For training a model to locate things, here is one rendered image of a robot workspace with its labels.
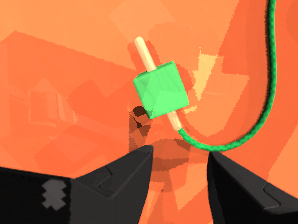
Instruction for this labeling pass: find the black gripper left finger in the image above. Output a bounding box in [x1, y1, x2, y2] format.
[0, 145, 154, 224]

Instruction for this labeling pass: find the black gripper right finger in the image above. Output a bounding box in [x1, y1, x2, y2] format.
[206, 151, 298, 224]

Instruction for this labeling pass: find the wooden stick with green cord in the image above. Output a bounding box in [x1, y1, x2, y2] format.
[134, 0, 277, 151]

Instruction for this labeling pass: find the green wooden block with hole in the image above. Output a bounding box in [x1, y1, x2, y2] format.
[133, 60, 190, 119]

